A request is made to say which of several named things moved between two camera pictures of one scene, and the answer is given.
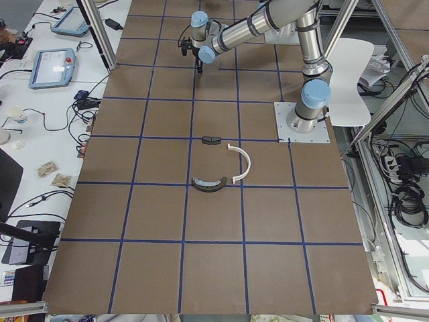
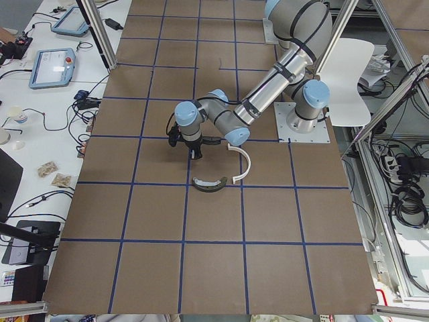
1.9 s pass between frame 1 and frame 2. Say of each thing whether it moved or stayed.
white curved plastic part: stayed
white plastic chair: stayed
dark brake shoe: stayed
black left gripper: moved
